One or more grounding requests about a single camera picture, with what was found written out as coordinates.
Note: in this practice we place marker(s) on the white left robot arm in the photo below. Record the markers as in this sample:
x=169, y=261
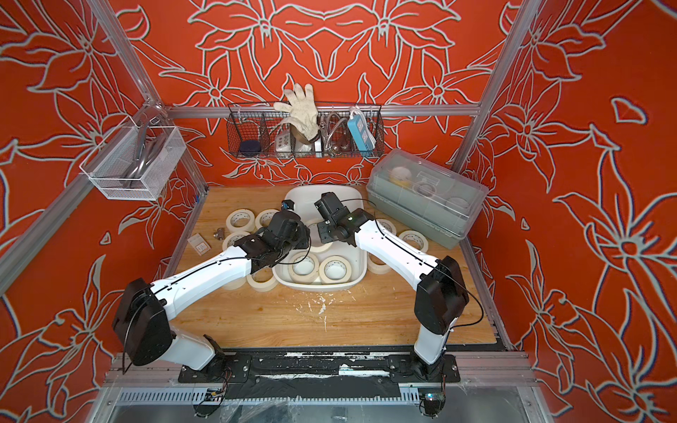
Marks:
x=142, y=321

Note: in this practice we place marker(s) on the dark blue round object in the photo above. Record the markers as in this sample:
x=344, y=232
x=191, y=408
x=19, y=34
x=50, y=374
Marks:
x=250, y=148

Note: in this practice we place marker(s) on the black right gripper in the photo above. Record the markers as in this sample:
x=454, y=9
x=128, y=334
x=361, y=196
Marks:
x=322, y=231

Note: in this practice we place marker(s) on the beige masking tape roll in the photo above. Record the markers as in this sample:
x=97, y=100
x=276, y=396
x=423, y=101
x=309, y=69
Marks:
x=232, y=238
x=241, y=220
x=265, y=218
x=386, y=228
x=304, y=268
x=415, y=239
x=262, y=281
x=335, y=270
x=316, y=244
x=376, y=266
x=235, y=284

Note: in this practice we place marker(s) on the blue white box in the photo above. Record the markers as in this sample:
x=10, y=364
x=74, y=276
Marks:
x=364, y=140

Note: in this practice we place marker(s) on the small metal bolt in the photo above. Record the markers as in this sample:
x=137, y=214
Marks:
x=219, y=234

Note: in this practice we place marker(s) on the translucent lidded storage box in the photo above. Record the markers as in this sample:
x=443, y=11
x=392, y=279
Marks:
x=428, y=198

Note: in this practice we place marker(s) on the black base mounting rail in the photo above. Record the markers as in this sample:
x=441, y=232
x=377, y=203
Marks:
x=401, y=366

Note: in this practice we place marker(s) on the white mesh wall basket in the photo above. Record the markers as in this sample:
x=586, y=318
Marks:
x=135, y=161

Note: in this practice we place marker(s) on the small clear plastic packet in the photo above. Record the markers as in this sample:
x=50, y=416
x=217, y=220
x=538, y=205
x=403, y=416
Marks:
x=199, y=244

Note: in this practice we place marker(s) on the white work glove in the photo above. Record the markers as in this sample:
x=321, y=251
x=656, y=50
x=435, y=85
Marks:
x=301, y=110

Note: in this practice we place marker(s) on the white plastic storage tray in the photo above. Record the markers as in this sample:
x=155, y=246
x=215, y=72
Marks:
x=304, y=205

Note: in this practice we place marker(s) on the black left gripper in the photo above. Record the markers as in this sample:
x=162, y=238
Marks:
x=305, y=237

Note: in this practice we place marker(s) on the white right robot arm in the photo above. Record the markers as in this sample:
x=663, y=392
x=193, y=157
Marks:
x=440, y=293

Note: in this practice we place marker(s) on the black wire wall basket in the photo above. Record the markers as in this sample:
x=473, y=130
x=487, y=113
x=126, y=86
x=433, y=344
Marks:
x=257, y=130

